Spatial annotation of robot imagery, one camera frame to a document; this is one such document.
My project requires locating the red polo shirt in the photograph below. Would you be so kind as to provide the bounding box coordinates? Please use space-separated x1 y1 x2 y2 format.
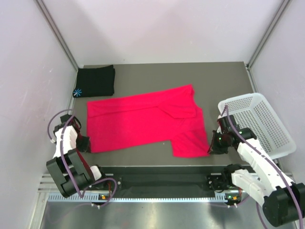
87 84 209 158

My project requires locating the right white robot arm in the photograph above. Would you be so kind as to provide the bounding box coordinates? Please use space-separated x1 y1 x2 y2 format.
207 115 305 229

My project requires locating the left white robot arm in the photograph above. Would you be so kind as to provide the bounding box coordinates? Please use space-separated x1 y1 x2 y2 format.
46 114 108 198

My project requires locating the white plastic basket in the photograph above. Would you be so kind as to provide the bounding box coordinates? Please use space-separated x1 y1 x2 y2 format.
218 93 296 159

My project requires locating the folded black t shirt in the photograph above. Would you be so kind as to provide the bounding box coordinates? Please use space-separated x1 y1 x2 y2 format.
72 65 115 98

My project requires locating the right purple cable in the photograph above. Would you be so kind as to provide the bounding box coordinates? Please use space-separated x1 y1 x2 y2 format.
220 104 305 226

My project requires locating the purple cable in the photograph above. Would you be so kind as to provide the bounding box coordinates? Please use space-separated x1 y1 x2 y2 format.
220 104 305 226
47 109 117 207

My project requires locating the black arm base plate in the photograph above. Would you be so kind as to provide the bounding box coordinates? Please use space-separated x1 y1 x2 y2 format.
110 173 233 192

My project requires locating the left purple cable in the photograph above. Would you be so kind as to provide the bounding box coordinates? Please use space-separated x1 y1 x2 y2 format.
47 109 117 207

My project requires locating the aluminium front rail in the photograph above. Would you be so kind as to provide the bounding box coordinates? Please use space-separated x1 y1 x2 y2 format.
38 174 59 193

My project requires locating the slotted grey cable duct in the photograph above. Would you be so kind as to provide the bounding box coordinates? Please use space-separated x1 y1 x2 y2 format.
48 192 241 203

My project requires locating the left aluminium frame post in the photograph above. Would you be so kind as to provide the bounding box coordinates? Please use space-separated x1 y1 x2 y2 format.
34 0 78 71

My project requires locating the aluminium frame post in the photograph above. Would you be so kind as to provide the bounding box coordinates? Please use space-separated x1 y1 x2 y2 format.
34 0 78 71
246 0 292 69

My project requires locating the right aluminium frame post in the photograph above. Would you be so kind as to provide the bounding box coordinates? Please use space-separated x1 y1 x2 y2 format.
246 0 292 69

